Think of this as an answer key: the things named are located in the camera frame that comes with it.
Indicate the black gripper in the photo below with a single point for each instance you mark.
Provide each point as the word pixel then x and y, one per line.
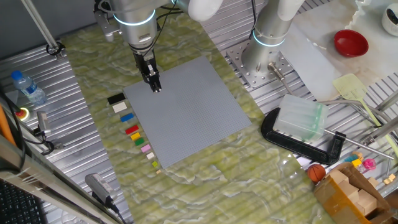
pixel 145 62

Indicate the black Lego plate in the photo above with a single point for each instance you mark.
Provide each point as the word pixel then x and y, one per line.
pixel 116 98

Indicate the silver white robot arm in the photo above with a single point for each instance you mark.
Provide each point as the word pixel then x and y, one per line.
pixel 136 28

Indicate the white Lego plate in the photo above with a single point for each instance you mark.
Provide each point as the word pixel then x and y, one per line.
pixel 119 107

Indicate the blue Lego brick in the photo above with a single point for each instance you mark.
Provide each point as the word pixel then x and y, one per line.
pixel 127 117

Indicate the red Lego brick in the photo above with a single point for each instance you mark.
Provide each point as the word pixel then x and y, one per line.
pixel 132 129

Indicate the large grey Lego baseplate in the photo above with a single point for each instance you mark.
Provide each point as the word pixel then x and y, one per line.
pixel 192 118

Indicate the yellow Lego brick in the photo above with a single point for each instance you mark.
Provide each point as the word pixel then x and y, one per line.
pixel 135 136

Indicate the green Lego brick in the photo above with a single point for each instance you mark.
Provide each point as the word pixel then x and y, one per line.
pixel 139 141

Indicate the pink Lego brick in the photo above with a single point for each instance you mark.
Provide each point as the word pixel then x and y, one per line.
pixel 145 148

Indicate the small white Lego brick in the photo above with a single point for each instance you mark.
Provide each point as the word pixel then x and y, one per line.
pixel 150 155

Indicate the small lime Lego brick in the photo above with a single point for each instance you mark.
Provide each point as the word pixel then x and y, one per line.
pixel 155 164

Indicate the clear water bottle blue cap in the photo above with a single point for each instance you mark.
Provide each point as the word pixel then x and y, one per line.
pixel 29 88

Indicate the metal tripod pole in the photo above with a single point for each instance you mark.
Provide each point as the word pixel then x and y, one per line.
pixel 40 28

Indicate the green marble pattern mat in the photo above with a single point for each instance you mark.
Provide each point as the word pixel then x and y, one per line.
pixel 217 193

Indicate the red emergency stop button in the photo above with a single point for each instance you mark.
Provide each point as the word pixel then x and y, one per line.
pixel 21 114

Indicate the translucent plastic box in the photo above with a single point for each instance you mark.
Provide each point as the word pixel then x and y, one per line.
pixel 300 118

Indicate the black C-clamp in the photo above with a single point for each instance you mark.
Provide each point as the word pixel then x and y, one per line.
pixel 292 144

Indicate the orange pole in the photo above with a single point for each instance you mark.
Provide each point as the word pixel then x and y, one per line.
pixel 4 124

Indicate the black keyboard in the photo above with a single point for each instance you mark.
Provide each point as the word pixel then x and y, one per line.
pixel 15 205

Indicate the small toy basketball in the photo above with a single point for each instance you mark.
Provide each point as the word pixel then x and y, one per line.
pixel 316 173

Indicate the pale yellow slotted spatula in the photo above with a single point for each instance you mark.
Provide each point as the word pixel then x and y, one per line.
pixel 349 87

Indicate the red bowl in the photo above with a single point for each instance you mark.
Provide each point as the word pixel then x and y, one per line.
pixel 350 43

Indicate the wooden block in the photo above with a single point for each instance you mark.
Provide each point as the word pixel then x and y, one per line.
pixel 367 202
pixel 338 176
pixel 348 188

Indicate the teal toy block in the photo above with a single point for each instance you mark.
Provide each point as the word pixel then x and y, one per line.
pixel 350 158

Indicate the brown cardboard box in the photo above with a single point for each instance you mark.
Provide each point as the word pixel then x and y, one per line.
pixel 332 202

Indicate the orange toy block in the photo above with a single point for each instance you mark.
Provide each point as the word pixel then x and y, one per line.
pixel 358 154

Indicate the yellow toy block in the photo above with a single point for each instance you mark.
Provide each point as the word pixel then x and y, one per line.
pixel 356 162

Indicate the white marble pattern mat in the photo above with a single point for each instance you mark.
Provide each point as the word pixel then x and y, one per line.
pixel 379 59

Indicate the pink toy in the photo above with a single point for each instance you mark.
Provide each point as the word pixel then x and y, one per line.
pixel 369 164

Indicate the aluminium profile bar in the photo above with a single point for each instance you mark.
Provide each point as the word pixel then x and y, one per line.
pixel 387 101
pixel 381 130

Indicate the small wooden cube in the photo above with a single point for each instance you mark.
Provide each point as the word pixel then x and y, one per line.
pixel 386 181
pixel 373 181
pixel 392 177

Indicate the white cup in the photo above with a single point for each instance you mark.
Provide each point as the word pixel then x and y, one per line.
pixel 391 21

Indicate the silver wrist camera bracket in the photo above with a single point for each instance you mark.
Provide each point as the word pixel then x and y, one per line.
pixel 107 25

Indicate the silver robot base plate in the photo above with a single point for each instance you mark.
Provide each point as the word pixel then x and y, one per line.
pixel 245 76

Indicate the grey depth camera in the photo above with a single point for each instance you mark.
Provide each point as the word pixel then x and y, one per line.
pixel 43 121
pixel 99 186

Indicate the metal camera mount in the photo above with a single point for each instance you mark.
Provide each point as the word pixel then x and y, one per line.
pixel 46 144

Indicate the aluminium frame rail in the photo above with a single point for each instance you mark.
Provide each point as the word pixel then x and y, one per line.
pixel 46 183

